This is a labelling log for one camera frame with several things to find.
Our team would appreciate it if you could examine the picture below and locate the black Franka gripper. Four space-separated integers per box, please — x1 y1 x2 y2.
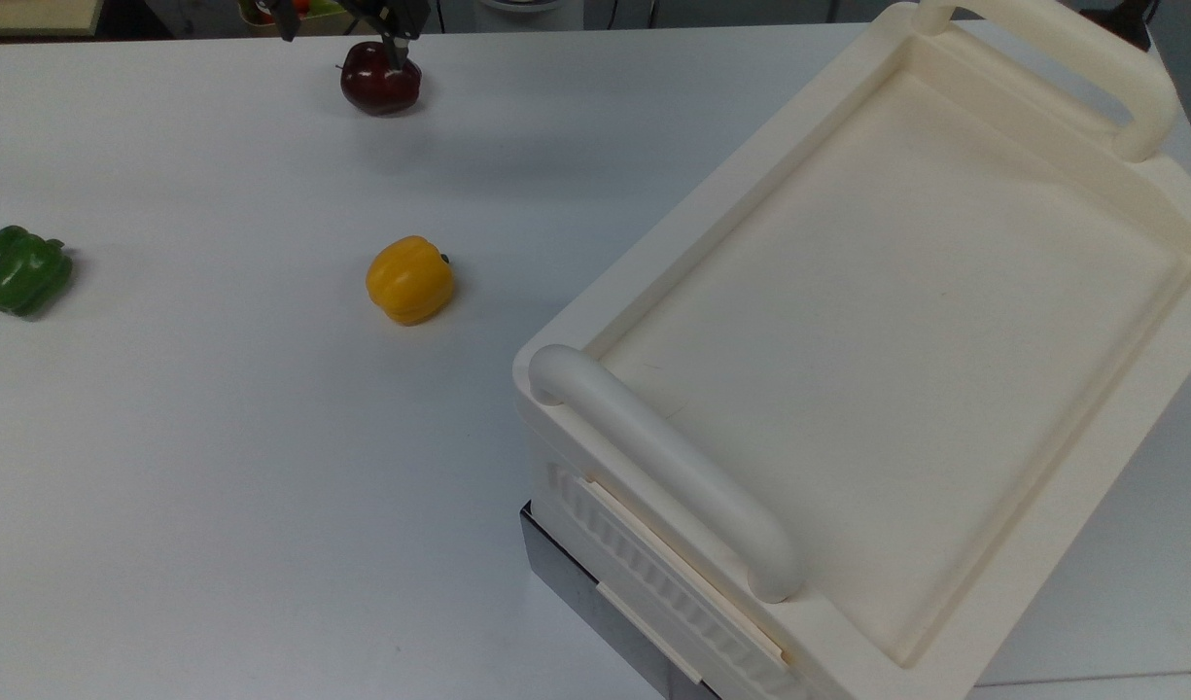
268 0 431 71

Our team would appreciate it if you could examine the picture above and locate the yellow bell pepper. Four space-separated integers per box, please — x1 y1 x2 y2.
366 235 456 328

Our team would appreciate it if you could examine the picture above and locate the cream plastic cabinet with handles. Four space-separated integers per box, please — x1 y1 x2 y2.
512 0 1191 700

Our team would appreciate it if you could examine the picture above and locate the dark red bell pepper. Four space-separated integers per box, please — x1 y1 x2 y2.
339 41 424 118

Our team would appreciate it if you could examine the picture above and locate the green basket with fruit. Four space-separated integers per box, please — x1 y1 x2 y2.
237 0 351 30

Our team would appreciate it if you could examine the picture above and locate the green bell pepper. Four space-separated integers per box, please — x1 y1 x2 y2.
0 226 75 319

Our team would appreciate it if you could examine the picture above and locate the wooden side table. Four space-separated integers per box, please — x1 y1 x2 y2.
0 0 106 38

